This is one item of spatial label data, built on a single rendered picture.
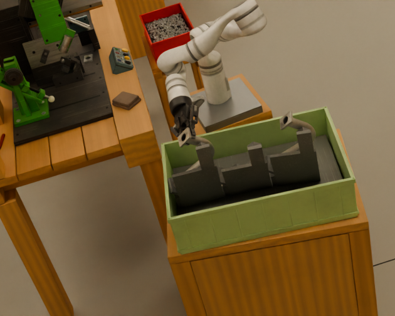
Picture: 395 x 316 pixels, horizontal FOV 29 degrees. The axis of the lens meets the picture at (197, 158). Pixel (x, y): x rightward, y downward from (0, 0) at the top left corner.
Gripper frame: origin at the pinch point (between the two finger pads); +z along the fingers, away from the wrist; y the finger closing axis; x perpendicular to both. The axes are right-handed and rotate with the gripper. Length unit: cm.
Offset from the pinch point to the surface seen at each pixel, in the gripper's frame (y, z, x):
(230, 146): -15.7, -17.1, 34.2
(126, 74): -53, -81, 23
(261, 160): 7.9, 9.6, 21.0
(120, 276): -129, -27, 56
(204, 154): -0.4, 5.5, 5.0
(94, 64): -66, -96, 16
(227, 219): -11.6, 20.3, 19.2
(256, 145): 13.6, 9.7, 14.2
